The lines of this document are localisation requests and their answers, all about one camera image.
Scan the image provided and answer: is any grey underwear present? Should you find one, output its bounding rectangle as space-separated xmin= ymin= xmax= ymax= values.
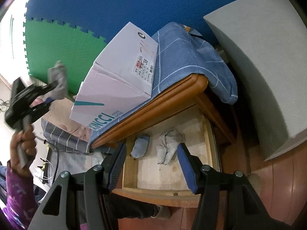
xmin=47 ymin=61 xmax=68 ymax=100

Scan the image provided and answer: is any floral beige pillow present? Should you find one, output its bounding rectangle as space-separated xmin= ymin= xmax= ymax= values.
xmin=43 ymin=98 xmax=92 ymax=142

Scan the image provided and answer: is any light blue rolled underwear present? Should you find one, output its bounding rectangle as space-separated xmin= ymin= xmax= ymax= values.
xmin=131 ymin=135 xmax=149 ymax=159

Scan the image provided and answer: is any purple sleeved left forearm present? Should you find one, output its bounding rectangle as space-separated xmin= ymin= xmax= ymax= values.
xmin=1 ymin=161 xmax=38 ymax=229

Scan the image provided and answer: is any blue checked cloth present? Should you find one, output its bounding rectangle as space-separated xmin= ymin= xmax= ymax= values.
xmin=88 ymin=22 xmax=238 ymax=149

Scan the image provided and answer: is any white knitted garment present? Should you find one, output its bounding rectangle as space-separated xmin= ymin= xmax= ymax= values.
xmin=157 ymin=129 xmax=183 ymax=165

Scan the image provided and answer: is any grey striped bedding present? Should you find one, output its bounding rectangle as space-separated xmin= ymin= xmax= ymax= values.
xmin=41 ymin=119 xmax=91 ymax=155

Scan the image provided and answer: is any white XINCCI shoe box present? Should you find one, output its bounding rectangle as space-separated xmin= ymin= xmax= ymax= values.
xmin=70 ymin=22 xmax=158 ymax=131

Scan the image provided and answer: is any blue foam mat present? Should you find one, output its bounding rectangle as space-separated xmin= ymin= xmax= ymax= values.
xmin=26 ymin=0 xmax=236 ymax=44

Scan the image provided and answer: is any person's left hand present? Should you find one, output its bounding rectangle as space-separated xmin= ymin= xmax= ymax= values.
xmin=10 ymin=124 xmax=36 ymax=177

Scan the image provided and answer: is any wooden nightstand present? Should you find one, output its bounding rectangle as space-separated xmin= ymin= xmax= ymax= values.
xmin=91 ymin=74 xmax=236 ymax=208

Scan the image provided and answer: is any green foam mat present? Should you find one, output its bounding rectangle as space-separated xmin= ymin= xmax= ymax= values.
xmin=24 ymin=18 xmax=107 ymax=94

